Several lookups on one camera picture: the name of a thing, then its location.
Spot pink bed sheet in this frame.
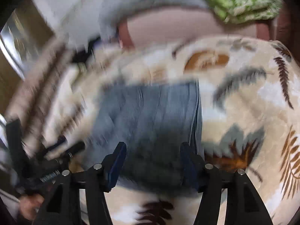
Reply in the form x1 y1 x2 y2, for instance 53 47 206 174
117 6 272 48

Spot striped beige cushion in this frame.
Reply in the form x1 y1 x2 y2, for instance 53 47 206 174
4 37 68 128

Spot person's left hand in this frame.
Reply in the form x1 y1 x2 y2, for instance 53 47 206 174
19 193 44 221

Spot blue denim pants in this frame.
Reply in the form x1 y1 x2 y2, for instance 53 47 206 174
82 81 203 196

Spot cream leaf-print blanket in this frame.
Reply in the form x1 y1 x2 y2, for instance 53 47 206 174
43 36 299 224

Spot green patterned folded cloth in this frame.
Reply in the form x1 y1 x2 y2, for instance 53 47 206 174
207 0 283 24

